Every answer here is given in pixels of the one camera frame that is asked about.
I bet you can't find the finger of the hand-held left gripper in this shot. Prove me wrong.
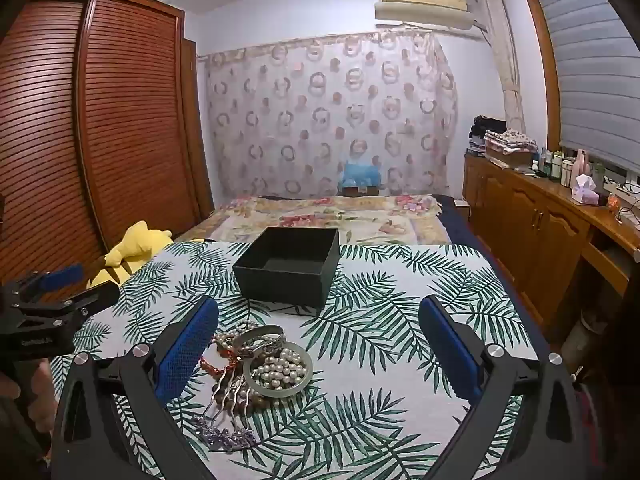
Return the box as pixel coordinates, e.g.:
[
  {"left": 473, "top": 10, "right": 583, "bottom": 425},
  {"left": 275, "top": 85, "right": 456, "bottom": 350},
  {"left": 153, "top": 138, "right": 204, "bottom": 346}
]
[
  {"left": 12, "top": 282, "right": 121, "bottom": 318},
  {"left": 4, "top": 263, "right": 85, "bottom": 306}
]

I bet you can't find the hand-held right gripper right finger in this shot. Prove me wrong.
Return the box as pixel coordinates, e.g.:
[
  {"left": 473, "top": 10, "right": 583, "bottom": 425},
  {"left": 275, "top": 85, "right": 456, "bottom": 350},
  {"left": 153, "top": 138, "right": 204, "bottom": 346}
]
[{"left": 419, "top": 294, "right": 586, "bottom": 480}]

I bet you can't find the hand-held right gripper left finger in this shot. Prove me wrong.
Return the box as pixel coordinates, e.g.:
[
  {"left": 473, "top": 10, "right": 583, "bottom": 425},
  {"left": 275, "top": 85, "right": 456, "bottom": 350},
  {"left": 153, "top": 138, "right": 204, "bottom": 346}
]
[{"left": 52, "top": 294, "right": 221, "bottom": 480}]

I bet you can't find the red coral bead bracelet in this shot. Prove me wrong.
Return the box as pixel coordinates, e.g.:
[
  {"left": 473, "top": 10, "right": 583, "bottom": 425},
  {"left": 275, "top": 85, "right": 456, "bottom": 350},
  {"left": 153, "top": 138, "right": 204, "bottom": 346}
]
[{"left": 200, "top": 332, "right": 246, "bottom": 376}]

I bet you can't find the silver hair comb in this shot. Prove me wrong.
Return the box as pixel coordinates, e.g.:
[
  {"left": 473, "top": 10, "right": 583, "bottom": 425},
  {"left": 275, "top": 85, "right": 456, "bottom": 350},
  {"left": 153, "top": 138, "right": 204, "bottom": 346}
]
[{"left": 202, "top": 370, "right": 256, "bottom": 421}]

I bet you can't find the silver bangle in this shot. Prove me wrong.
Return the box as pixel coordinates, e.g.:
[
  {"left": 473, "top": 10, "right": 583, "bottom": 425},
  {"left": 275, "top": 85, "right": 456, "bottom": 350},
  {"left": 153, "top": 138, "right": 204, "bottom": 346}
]
[{"left": 231, "top": 325, "right": 287, "bottom": 358}]

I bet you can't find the purple flower hairpin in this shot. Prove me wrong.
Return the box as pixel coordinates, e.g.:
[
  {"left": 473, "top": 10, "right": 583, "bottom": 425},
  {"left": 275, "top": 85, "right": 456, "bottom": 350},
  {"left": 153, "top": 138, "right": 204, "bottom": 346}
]
[{"left": 190, "top": 410, "right": 258, "bottom": 453}]

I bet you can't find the pale green jade bangle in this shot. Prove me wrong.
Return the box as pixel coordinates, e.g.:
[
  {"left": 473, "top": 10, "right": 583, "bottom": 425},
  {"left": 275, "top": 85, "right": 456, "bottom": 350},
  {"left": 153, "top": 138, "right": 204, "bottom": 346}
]
[{"left": 243, "top": 345, "right": 314, "bottom": 398}]

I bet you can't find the black jewelry box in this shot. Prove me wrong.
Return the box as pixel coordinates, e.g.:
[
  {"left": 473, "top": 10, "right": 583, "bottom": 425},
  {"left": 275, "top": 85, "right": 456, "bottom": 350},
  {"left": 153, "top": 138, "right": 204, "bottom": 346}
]
[{"left": 232, "top": 226, "right": 341, "bottom": 311}]

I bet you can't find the person's left hand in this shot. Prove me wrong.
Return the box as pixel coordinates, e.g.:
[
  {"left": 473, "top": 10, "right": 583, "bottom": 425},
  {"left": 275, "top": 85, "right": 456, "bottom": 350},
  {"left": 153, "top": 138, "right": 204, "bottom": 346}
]
[{"left": 0, "top": 357, "right": 56, "bottom": 466}]

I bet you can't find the yellow plush toy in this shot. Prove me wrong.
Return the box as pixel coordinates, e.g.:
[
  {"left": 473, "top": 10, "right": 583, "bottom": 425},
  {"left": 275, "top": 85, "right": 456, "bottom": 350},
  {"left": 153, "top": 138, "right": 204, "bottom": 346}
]
[{"left": 85, "top": 220, "right": 173, "bottom": 291}]

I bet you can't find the green leaf print tablecloth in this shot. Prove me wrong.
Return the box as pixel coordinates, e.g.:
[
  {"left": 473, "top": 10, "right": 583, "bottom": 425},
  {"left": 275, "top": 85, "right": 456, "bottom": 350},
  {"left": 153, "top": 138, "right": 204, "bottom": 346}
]
[{"left": 50, "top": 240, "right": 541, "bottom": 480}]

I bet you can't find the navy bed sheet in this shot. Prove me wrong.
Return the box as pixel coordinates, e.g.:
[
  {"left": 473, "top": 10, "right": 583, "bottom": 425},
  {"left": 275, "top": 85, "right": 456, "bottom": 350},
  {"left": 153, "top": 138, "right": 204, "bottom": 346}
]
[{"left": 440, "top": 194, "right": 506, "bottom": 271}]

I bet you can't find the floral bedspread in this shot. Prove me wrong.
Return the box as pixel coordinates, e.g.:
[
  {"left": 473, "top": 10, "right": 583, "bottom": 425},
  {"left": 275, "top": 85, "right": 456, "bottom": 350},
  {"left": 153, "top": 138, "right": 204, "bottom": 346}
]
[{"left": 172, "top": 194, "right": 451, "bottom": 247}]

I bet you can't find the wooden cabinet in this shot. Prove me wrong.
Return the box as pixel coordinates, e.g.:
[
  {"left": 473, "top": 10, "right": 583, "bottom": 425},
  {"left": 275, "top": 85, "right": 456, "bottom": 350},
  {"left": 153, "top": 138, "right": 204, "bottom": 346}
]
[{"left": 462, "top": 152, "right": 640, "bottom": 331}]

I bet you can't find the brown louvered wardrobe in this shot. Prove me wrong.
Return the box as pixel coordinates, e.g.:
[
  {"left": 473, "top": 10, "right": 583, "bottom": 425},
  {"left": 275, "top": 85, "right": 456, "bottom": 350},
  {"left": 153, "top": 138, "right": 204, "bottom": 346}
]
[{"left": 0, "top": 0, "right": 216, "bottom": 301}]

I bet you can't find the blue plush toy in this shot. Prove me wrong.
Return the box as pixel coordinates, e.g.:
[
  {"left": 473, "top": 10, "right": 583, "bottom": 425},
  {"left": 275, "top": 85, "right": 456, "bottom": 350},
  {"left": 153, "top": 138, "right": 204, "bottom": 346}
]
[{"left": 337, "top": 160, "right": 386, "bottom": 191}]

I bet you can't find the pink tissue box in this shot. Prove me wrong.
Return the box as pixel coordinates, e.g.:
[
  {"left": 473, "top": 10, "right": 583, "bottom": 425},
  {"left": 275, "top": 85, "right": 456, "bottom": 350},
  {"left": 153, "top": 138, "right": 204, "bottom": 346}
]
[{"left": 570, "top": 174, "right": 599, "bottom": 206}]

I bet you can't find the row of cosmetic bottles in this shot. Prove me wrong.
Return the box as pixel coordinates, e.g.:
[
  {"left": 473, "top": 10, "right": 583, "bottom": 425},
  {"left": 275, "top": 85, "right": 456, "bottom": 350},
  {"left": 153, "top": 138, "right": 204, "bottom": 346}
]
[{"left": 532, "top": 146, "right": 593, "bottom": 188}]

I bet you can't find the stack of folded clothes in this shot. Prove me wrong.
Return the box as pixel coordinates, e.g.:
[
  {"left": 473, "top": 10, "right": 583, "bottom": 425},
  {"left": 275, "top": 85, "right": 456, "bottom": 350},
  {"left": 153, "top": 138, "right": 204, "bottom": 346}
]
[{"left": 467, "top": 116, "right": 538, "bottom": 168}]

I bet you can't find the circle print curtain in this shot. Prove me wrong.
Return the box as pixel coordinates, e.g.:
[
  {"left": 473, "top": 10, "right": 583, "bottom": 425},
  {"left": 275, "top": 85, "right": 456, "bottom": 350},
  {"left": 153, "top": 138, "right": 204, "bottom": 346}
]
[{"left": 202, "top": 27, "right": 458, "bottom": 201}]

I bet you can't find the tied beige curtain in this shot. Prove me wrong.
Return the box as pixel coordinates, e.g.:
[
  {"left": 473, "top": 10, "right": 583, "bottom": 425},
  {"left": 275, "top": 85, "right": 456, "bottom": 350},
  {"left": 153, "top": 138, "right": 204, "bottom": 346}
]
[{"left": 472, "top": 0, "right": 528, "bottom": 133}]

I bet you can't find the grey window blind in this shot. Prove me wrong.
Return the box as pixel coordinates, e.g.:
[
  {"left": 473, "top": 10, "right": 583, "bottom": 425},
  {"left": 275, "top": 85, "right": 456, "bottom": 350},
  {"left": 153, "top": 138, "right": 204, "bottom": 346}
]
[{"left": 530, "top": 0, "right": 640, "bottom": 171}]

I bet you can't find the beige air conditioner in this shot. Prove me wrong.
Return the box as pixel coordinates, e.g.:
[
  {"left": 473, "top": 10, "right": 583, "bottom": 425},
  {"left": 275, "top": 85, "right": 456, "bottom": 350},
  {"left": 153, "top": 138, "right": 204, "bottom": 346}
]
[{"left": 374, "top": 0, "right": 476, "bottom": 36}]

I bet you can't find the wooden window frame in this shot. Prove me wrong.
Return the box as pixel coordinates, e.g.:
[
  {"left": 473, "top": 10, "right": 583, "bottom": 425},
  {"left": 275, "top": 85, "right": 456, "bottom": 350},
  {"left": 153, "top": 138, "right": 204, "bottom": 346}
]
[{"left": 517, "top": 0, "right": 563, "bottom": 153}]

